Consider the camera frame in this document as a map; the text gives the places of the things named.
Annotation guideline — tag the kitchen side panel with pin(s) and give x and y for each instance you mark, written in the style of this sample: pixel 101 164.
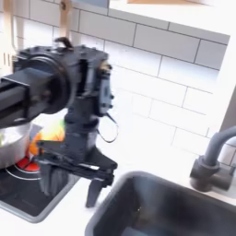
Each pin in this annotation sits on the kitchen side panel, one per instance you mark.
pixel 229 116

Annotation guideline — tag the black toy stove top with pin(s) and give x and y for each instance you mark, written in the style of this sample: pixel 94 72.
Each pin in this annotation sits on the black toy stove top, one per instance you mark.
pixel 18 196

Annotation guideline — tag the dark grey sink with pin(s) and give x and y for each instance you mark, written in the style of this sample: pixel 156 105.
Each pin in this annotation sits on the dark grey sink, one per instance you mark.
pixel 172 209

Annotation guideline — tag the wooden spoon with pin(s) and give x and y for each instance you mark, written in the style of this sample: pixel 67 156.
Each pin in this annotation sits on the wooden spoon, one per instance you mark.
pixel 65 21

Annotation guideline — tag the orange toy carrot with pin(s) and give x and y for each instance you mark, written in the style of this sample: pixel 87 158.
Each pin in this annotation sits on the orange toy carrot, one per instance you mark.
pixel 50 135

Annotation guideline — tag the dark grey tap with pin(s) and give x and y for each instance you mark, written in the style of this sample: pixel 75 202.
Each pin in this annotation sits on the dark grey tap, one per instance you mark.
pixel 204 172

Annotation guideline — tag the steel pot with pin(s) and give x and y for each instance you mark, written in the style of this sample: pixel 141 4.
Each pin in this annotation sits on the steel pot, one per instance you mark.
pixel 12 147

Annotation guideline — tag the wooden shelf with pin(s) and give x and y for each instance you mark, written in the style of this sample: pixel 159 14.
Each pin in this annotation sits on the wooden shelf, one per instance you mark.
pixel 184 17

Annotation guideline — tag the wooden slotted spatula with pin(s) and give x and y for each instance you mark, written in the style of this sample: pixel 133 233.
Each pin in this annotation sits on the wooden slotted spatula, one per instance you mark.
pixel 7 30

